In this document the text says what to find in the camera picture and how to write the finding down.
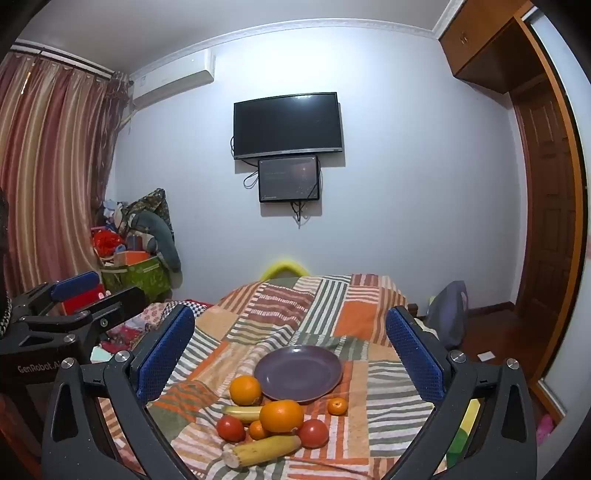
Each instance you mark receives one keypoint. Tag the floral cloth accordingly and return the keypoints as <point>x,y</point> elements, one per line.
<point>152,318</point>

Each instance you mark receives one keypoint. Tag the purple plate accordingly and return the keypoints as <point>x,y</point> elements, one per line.
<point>298,374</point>

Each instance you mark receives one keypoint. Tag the brown wooden door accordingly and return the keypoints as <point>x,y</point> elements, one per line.
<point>547,198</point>

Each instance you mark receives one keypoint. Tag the wooden framed sliding door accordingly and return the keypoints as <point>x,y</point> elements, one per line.
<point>570,138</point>

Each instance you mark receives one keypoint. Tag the wooden overhead cabinet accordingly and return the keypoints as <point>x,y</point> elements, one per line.
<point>489,41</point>

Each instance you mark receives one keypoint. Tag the small yellow-green banana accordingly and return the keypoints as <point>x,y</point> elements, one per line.
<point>240,412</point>

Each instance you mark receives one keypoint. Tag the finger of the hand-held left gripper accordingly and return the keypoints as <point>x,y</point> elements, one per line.
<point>115,302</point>
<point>76,282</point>

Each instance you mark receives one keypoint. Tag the large yellow banana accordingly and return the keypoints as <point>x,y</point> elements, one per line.
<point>261,451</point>

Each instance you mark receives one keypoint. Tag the large orange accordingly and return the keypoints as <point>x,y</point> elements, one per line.
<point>280,415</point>

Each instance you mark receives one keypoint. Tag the red tomato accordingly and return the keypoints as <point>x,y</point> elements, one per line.
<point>231,428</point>
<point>313,433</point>

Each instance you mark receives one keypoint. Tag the red box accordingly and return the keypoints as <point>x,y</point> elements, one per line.
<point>83,300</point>

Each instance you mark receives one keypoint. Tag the striped red curtain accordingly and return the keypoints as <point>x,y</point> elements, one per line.
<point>51,175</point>

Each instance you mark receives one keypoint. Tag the small black wall monitor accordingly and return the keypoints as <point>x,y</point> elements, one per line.
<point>288,179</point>

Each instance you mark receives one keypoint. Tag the dark patterned cushion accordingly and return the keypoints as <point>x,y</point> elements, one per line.
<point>152,201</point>

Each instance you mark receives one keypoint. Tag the checkered cloth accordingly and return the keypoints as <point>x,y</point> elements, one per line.
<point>198,308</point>

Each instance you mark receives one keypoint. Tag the small tangerine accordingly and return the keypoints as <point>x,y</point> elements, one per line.
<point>337,406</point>
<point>256,431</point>

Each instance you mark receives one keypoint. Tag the red plastic bag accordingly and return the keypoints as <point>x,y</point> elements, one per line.
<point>106,242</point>

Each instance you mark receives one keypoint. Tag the medium orange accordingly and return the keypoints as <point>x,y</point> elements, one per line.
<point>245,390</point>

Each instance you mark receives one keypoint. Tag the grey plush toy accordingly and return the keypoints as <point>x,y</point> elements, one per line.
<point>159,235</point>

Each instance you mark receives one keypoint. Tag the striped patchwork blanket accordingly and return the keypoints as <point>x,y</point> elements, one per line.
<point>300,300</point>

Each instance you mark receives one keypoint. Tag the curtain rod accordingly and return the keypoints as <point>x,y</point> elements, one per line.
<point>60,57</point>

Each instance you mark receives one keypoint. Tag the pink slipper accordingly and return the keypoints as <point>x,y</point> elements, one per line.
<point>545,429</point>

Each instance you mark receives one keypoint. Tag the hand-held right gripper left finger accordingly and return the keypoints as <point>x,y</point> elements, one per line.
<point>166,355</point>

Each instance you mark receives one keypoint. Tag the yellow curved object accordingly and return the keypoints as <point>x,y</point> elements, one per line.
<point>284,267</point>

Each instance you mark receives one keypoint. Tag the black wall television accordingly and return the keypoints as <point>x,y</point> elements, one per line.
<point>288,124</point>

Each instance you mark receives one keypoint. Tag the white air conditioner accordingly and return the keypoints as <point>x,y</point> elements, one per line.
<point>173,78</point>

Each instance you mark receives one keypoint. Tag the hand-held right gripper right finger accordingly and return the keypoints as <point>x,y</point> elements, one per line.
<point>415,355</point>

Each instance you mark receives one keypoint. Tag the yellow-green sheet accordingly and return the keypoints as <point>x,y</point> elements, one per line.
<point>461,434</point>

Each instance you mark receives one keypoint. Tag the green cardboard box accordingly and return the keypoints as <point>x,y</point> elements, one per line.
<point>138,277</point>

